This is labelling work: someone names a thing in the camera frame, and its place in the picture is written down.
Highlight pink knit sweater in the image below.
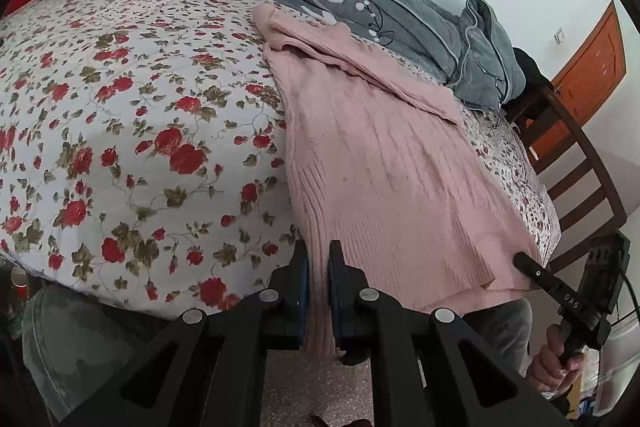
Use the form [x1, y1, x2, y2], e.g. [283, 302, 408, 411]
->
[253, 3, 540, 355]

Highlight black clothing on footboard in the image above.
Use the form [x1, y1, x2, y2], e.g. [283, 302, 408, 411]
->
[513, 48, 553, 102]

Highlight person's right hand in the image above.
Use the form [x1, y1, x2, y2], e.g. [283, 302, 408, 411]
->
[526, 324, 585, 395]

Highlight orange wooden door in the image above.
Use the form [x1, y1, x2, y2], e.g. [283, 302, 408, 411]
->
[527, 0, 628, 158]

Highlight floral bed sheet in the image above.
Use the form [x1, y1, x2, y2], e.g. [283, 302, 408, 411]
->
[0, 0, 561, 320]

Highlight white wall switch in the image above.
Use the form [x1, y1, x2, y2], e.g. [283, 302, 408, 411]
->
[554, 27, 565, 44]

